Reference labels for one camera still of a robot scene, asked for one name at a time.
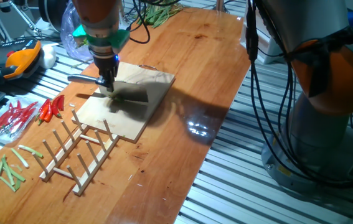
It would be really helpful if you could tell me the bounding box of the black rounded container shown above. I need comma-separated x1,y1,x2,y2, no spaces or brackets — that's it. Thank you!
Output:
38,0,71,32

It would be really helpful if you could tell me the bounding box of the steel cleaver knife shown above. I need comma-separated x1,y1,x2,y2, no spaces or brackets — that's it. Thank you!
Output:
67,73,149,104

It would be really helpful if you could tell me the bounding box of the clear bag of red chilies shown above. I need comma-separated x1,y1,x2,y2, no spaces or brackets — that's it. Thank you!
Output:
0,96,40,146

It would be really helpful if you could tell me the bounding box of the large varnished wooden board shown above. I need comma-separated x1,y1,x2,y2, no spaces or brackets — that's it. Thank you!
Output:
0,6,252,224

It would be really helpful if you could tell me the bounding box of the light wooden cutting board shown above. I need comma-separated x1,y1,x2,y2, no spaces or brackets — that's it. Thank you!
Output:
72,61,176,144

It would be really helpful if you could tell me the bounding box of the white lumpy object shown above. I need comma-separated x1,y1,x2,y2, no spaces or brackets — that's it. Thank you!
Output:
38,43,58,70

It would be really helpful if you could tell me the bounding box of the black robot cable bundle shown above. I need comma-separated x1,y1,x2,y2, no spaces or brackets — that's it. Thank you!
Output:
123,0,353,190

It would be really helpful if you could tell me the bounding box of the clear plastic bag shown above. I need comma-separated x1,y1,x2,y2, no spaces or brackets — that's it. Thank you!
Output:
60,0,98,62

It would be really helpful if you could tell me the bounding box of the orange black teach pendant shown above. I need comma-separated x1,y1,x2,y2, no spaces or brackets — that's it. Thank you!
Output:
0,39,42,85

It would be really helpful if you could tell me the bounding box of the wooden peg dish rack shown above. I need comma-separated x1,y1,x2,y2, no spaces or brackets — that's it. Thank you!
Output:
32,108,120,197

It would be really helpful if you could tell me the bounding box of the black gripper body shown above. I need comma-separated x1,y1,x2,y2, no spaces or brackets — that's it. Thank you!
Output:
91,51,121,82

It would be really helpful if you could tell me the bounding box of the red chili pepper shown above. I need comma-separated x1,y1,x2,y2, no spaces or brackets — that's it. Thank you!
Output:
57,94,66,112
51,96,63,119
35,98,51,126
43,101,54,123

